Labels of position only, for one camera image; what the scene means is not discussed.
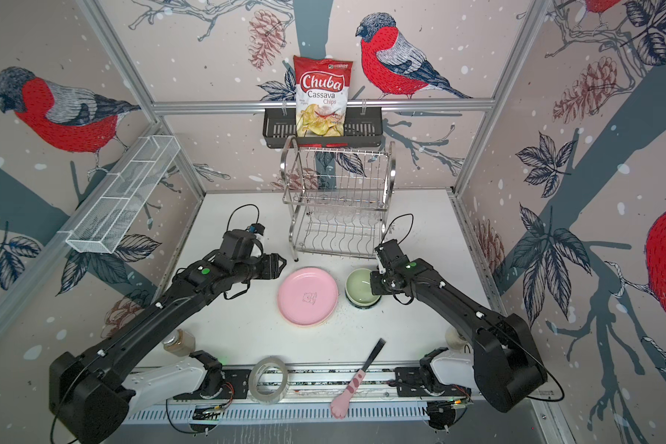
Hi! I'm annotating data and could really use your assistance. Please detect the light green bowl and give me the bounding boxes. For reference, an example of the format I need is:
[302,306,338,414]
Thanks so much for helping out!
[345,268,377,301]

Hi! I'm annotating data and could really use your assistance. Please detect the pink plate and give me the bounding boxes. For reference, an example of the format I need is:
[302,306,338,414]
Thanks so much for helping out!
[277,268,340,327]

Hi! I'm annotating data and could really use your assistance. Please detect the steel two-tier dish rack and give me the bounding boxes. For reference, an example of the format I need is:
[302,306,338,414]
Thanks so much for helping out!
[279,136,397,260]

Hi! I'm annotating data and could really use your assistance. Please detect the green leaf patterned bowl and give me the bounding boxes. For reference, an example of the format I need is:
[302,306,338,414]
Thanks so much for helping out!
[346,295,381,310]

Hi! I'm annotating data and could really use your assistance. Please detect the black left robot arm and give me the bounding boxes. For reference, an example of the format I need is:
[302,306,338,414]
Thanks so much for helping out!
[49,223,287,443]

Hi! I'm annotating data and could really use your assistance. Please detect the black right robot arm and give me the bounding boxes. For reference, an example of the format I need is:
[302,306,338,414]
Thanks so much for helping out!
[371,240,549,413]

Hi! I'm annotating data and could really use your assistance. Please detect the clear tape roll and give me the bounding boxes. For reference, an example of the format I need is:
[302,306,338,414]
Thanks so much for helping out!
[248,356,289,405]

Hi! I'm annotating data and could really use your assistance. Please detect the small glass spice jar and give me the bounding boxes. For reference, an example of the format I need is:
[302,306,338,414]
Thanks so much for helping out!
[162,329,196,357]

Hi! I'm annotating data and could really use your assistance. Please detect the pink cat paw spatula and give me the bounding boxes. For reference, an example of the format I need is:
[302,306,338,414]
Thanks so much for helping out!
[330,338,386,419]

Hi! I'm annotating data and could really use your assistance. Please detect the red Chuba cassava chips bag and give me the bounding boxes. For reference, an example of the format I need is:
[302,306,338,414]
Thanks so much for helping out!
[293,57,353,137]

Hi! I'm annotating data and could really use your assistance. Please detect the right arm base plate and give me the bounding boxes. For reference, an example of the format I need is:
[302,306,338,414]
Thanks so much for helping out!
[387,366,472,398]

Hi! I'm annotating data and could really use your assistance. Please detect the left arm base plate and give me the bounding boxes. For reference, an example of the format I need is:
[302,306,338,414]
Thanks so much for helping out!
[192,366,251,401]

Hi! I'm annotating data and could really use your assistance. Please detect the black wire wall basket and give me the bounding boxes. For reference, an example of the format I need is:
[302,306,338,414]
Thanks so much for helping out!
[263,105,383,148]

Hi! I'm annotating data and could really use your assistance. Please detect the white mesh wall shelf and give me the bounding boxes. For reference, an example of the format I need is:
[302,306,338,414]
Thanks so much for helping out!
[66,135,181,253]

